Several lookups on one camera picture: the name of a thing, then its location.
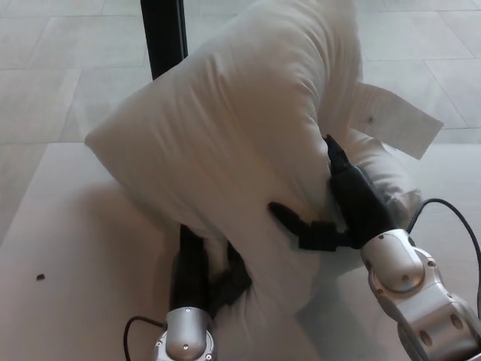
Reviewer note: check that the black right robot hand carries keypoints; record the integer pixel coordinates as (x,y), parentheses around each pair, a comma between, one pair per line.
(357,210)

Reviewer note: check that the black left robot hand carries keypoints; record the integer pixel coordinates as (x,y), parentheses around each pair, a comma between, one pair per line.
(191,274)

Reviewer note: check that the white square pillow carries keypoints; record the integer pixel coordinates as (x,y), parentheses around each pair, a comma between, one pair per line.
(240,124)

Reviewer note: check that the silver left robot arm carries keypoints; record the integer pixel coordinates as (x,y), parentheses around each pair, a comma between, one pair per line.
(188,334)

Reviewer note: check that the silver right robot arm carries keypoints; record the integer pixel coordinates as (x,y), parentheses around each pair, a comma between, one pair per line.
(417,293)

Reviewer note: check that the white pillow care label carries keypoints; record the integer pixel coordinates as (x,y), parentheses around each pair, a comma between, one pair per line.
(391,120)

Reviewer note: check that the black metal post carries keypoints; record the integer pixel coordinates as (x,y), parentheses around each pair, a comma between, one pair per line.
(163,34)

